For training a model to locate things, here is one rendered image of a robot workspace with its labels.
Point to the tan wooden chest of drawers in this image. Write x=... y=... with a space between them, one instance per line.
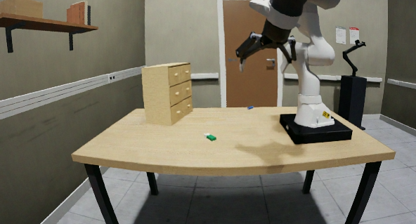
x=156 y=94

